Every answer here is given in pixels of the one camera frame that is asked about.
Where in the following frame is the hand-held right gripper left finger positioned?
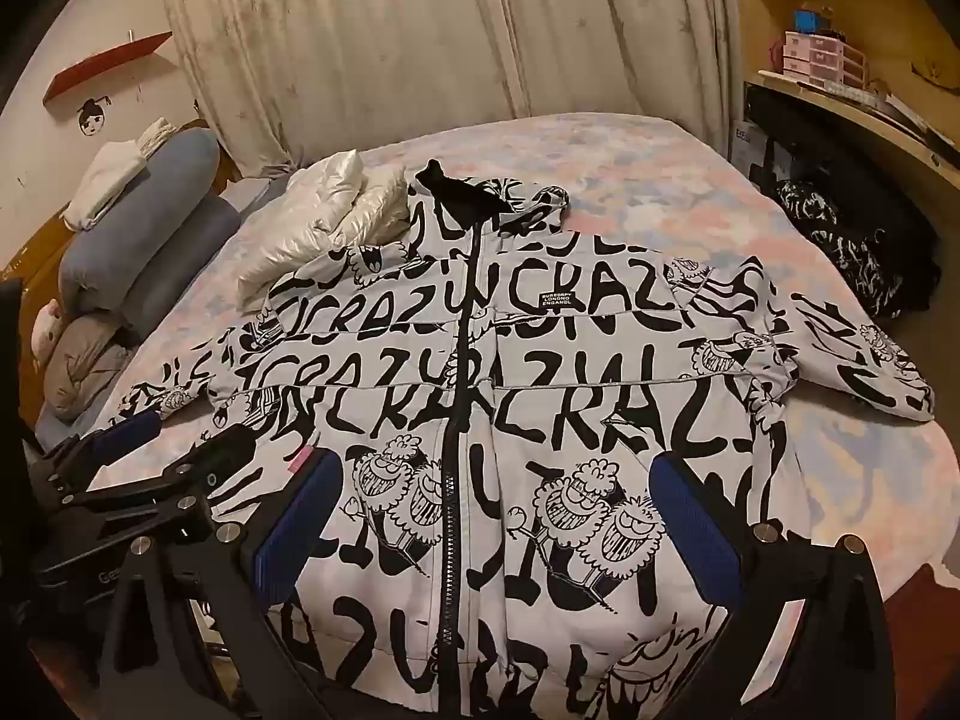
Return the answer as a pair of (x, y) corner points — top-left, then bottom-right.
(94, 448), (346, 720)

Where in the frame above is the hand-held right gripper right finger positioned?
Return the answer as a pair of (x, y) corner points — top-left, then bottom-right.
(646, 456), (897, 720)

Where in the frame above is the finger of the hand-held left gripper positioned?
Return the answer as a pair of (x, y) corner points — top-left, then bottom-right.
(66, 424), (260, 535)
(30, 411), (162, 496)

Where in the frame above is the black white printed jacket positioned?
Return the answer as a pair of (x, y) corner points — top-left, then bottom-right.
(97, 161), (938, 720)

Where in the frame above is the black clothes pile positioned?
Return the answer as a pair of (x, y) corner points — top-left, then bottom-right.
(750, 127), (942, 316)

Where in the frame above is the grey pillow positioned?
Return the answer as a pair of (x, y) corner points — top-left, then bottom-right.
(41, 311), (136, 421)

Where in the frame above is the pink plush toy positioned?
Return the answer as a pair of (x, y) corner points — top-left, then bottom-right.
(30, 298), (65, 350)

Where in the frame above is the blue bolster pillow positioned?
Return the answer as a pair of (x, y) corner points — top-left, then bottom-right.
(58, 126), (224, 308)
(105, 199), (242, 350)

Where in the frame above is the wooden headboard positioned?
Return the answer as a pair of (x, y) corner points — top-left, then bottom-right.
(0, 118), (245, 421)

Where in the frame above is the white folded cloth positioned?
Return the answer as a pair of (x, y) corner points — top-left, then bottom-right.
(61, 118), (177, 230)

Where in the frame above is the cream shiny puffer jacket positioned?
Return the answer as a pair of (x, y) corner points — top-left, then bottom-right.
(236, 150), (413, 308)

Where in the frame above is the black white patterned cloth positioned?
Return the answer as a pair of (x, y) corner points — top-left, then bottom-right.
(772, 180), (908, 320)

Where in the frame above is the pastel patterned blanket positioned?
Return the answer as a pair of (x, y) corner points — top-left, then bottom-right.
(34, 114), (960, 616)

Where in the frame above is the white cardboard box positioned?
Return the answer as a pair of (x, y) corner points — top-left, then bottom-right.
(729, 118), (770, 175)

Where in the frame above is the curved wooden desk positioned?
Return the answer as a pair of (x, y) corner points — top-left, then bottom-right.
(742, 71), (960, 256)

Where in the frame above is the dark books stack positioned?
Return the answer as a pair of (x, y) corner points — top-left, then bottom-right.
(795, 73), (950, 155)

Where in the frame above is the beige curtain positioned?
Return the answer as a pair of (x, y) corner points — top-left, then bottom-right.
(154, 0), (743, 181)

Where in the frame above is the pink drawer organizer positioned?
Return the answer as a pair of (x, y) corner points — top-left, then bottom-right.
(782, 30), (867, 87)

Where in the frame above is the cartoon face wall sticker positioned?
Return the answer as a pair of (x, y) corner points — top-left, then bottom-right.
(77, 96), (112, 137)

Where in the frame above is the red wall shelf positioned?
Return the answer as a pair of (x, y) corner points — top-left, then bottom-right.
(43, 30), (173, 104)

